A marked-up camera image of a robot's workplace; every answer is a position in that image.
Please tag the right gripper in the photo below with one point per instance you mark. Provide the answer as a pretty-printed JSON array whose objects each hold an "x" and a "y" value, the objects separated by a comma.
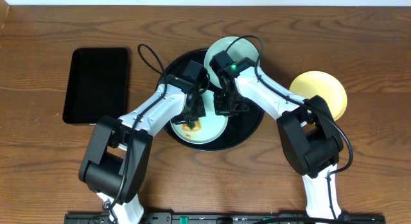
[{"x": 220, "y": 109}]

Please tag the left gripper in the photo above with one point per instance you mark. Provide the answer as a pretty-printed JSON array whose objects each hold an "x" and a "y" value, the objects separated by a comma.
[{"x": 195, "y": 112}]

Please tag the yellow green sponge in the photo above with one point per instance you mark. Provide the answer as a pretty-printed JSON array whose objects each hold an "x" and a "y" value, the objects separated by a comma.
[{"x": 192, "y": 126}]

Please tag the light blue plate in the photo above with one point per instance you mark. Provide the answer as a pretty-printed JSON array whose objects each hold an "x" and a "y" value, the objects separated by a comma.
[
  {"x": 211, "y": 125},
  {"x": 240, "y": 49}
]

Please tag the yellow plate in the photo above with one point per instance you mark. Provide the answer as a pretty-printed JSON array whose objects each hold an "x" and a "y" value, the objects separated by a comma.
[{"x": 312, "y": 83}]

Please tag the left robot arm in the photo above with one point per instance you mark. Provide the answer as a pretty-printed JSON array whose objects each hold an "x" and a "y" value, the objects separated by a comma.
[{"x": 115, "y": 162}]

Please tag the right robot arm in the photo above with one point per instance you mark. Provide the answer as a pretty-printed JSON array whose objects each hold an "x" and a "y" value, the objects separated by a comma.
[{"x": 310, "y": 139}]

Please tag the round black tray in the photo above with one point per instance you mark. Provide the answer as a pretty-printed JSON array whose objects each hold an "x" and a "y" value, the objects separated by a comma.
[{"x": 238, "y": 129}]

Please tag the black rectangular bin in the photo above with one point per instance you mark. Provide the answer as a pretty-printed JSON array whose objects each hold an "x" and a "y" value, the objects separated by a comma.
[{"x": 97, "y": 84}]

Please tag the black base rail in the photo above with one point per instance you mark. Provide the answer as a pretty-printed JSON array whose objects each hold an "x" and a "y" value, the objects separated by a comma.
[{"x": 168, "y": 218}]

